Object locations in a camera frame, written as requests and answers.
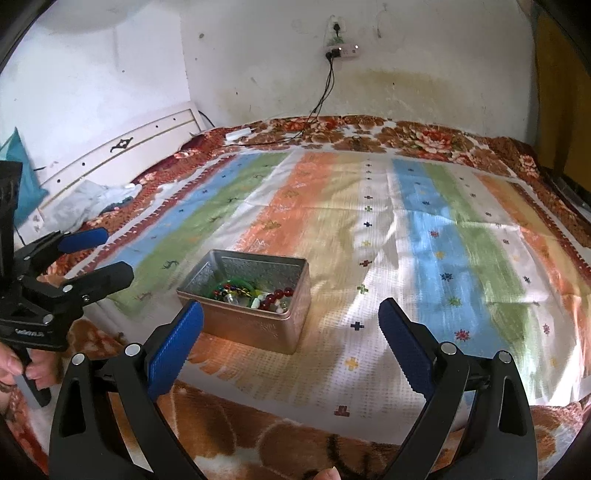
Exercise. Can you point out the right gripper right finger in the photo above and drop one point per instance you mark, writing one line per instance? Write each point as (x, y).
(499, 439)

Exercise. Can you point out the white wall power strip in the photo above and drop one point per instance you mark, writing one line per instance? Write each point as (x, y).
(336, 46)

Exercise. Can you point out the white power adapter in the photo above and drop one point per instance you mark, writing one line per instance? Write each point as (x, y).
(235, 135)

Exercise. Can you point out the silver metal jewelry box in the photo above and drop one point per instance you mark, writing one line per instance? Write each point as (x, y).
(275, 319)

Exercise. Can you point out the white wooden headboard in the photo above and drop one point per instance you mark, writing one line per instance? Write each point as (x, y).
(116, 159)

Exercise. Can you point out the green jade bangle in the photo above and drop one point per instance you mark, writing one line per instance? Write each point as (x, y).
(234, 291)

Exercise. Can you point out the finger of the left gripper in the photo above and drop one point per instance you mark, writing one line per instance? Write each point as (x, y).
(72, 294)
(46, 250)

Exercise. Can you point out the brown floral blanket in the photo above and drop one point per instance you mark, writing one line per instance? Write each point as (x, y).
(230, 440)

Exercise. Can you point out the crumpled grey cloth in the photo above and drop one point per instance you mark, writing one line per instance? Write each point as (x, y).
(85, 202)

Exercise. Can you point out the person's left hand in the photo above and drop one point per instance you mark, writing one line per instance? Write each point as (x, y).
(44, 368)

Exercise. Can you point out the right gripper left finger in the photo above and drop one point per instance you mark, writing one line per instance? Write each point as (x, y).
(85, 440)

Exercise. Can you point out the person's right hand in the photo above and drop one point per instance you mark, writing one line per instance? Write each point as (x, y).
(328, 474)

